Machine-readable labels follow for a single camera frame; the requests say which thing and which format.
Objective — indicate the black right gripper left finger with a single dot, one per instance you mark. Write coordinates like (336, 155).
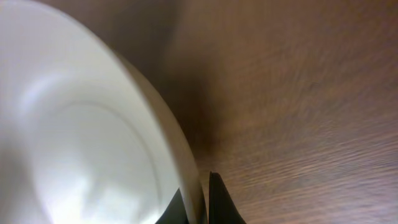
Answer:
(175, 212)

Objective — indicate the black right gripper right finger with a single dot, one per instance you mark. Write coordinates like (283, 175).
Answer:
(221, 206)

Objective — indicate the beige bowl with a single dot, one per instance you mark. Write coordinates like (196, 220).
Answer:
(85, 138)

